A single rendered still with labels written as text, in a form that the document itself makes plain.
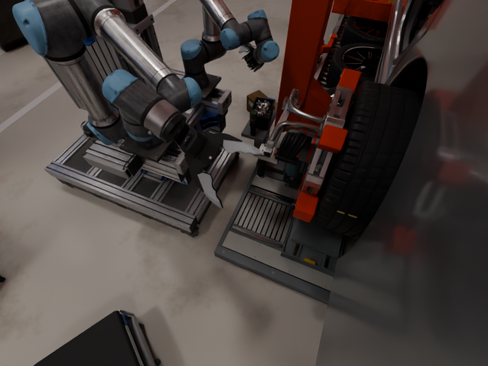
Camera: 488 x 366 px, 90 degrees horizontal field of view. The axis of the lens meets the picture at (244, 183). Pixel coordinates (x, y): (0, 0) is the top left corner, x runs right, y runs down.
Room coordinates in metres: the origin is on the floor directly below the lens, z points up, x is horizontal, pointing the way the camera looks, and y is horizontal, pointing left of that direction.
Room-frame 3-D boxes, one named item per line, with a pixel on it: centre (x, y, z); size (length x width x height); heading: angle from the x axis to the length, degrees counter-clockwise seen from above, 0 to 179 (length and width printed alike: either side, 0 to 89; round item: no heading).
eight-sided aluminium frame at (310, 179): (0.75, -0.36, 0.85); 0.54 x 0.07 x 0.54; 157
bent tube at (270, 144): (0.71, -0.21, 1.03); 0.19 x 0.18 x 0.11; 67
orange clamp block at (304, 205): (0.46, -0.25, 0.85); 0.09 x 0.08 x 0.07; 157
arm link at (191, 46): (1.33, 0.28, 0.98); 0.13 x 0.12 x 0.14; 129
